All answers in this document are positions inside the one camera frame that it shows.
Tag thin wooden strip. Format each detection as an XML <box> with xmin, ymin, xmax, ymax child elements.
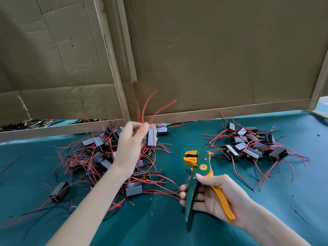
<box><xmin>117</xmin><ymin>0</ymin><xmax>138</xmax><ymax>83</ymax></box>

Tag person's right hand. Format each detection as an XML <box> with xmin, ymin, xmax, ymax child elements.
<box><xmin>179</xmin><ymin>173</ymin><xmax>253</xmax><ymax>223</ymax></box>

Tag long wooden bottom rail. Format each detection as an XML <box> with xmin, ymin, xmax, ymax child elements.
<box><xmin>139</xmin><ymin>99</ymin><xmax>311</xmax><ymax>124</ymax></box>

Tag flat grey board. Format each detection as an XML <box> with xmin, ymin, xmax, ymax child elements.
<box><xmin>310</xmin><ymin>97</ymin><xmax>328</xmax><ymax>120</ymax></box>

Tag person's right forearm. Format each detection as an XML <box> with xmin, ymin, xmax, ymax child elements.
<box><xmin>238</xmin><ymin>200</ymin><xmax>308</xmax><ymax>246</ymax></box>

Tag short wooden bottom rail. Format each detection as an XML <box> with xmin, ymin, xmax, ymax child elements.
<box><xmin>0</xmin><ymin>119</ymin><xmax>125</xmax><ymax>143</ymax></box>

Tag pile of wired transformers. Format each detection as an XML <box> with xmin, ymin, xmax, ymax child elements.
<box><xmin>204</xmin><ymin>111</ymin><xmax>311</xmax><ymax>192</ymax></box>
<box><xmin>0</xmin><ymin>112</ymin><xmax>181</xmax><ymax>229</ymax></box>

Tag wide wooden post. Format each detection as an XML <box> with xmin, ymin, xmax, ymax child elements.
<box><xmin>92</xmin><ymin>0</ymin><xmax>131</xmax><ymax>123</ymax></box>

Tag wired component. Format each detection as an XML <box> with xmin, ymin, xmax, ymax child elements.
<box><xmin>134</xmin><ymin>90</ymin><xmax>177</xmax><ymax>148</ymax></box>

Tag heap of black cables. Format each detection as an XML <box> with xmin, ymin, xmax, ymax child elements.
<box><xmin>0</xmin><ymin>118</ymin><xmax>106</xmax><ymax>132</ymax></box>

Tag person's left forearm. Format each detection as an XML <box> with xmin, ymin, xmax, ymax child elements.
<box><xmin>46</xmin><ymin>166</ymin><xmax>136</xmax><ymax>246</ymax></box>

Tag person's left hand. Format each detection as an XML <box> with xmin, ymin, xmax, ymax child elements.
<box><xmin>112</xmin><ymin>121</ymin><xmax>150</xmax><ymax>178</ymax></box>

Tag creased brown cardboard panel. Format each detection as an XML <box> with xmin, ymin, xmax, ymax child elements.
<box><xmin>0</xmin><ymin>0</ymin><xmax>124</xmax><ymax>126</ymax></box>

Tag orange green wire strippers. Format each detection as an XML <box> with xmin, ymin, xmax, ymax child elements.
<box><xmin>183</xmin><ymin>150</ymin><xmax>236</xmax><ymax>223</ymax></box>

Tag smooth brown cardboard panel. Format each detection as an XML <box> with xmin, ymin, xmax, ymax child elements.
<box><xmin>125</xmin><ymin>0</ymin><xmax>328</xmax><ymax>116</ymax></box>

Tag wooden corner post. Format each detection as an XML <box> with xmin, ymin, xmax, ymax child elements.
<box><xmin>307</xmin><ymin>49</ymin><xmax>328</xmax><ymax>110</ymax></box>

